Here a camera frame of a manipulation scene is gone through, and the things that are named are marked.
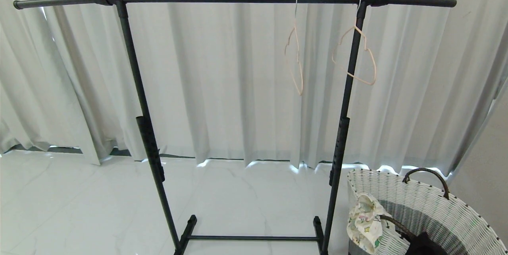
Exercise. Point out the black garment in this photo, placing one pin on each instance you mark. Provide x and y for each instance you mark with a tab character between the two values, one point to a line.
426	245

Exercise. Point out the white laundry basket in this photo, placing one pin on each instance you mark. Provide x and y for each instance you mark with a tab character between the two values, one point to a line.
436	207

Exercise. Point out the cream printed garment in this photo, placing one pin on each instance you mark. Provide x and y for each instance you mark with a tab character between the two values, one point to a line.
367	223

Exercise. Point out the white curtain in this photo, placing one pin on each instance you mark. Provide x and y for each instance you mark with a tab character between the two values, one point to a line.
222	80

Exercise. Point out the pink clothes hanger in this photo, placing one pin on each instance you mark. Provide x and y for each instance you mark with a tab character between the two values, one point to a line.
374	68
296	73

